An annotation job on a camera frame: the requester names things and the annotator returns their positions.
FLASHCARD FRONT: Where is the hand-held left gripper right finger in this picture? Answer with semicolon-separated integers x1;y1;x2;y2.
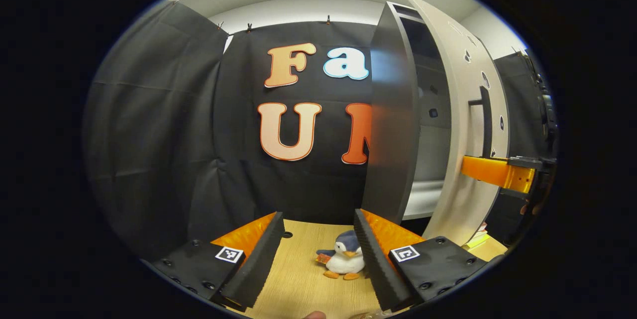
353;209;488;312

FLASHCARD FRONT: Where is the black door handle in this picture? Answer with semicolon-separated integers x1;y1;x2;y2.
468;86;493;159

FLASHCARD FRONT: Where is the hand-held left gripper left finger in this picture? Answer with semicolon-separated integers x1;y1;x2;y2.
149;211;286;310

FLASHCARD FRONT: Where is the beige cabinet door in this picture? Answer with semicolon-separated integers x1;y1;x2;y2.
403;0;511;246

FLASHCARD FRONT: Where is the white cabinet shelf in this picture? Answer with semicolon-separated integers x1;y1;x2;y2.
402;180;444;220

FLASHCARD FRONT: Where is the black backdrop cloth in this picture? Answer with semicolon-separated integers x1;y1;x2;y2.
84;0;558;260

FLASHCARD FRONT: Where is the penguin plush toy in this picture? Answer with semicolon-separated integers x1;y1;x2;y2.
315;229;366;281

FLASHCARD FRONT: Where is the stack of books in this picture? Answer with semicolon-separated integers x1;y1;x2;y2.
463;222;491;250

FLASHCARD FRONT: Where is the row of cloth clips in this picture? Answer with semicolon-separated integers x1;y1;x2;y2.
169;0;333;33

